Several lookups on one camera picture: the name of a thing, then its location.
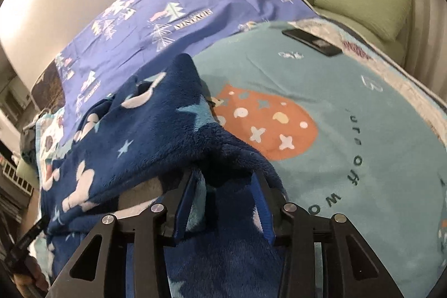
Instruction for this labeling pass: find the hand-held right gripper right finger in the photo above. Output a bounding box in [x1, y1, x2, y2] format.
[252, 170, 399, 298]

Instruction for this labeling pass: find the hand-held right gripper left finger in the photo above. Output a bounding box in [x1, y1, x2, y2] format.
[47, 170, 201, 298]

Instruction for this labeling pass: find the navy star print fleece garment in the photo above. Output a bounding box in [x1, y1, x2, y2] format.
[41, 53, 291, 298]

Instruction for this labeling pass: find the person's left hand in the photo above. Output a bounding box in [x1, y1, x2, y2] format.
[14, 254, 49, 297]

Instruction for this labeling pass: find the white shelf rack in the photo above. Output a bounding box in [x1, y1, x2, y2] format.
[2, 163, 34, 197]

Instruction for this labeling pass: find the small green cushion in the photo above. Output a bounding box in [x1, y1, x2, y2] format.
[16, 158, 40, 187]

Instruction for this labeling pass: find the dark grey bag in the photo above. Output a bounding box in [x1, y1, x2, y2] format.
[19, 123, 40, 161]

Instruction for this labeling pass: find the teal printed blanket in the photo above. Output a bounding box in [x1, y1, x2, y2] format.
[21, 20, 447, 298]

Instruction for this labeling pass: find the dark tree print panel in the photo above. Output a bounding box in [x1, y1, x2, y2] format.
[31, 69, 67, 110]

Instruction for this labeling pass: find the black phone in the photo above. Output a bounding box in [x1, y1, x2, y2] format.
[282, 27, 342, 57]

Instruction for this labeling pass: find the green sofa seat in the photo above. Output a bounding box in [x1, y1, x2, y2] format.
[314, 3, 410, 70]

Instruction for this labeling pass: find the large green cushion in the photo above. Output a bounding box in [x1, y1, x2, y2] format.
[313, 0, 413, 42]

